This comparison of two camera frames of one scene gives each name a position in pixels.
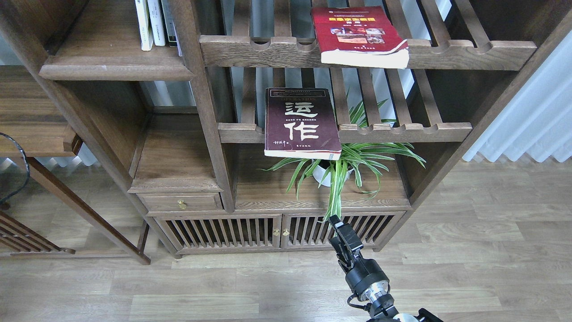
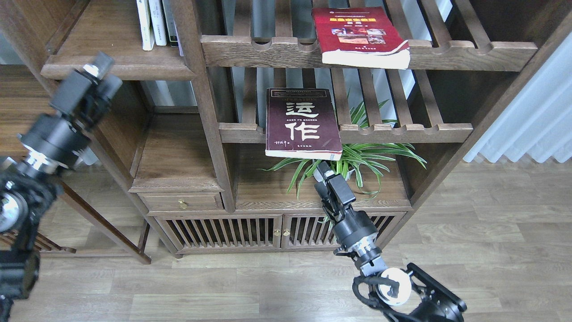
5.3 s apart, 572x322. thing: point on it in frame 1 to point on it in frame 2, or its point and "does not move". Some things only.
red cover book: [359, 36] does not move
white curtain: [537, 122] does not move
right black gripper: [368, 279] to [355, 232]
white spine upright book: [156, 15] does not move
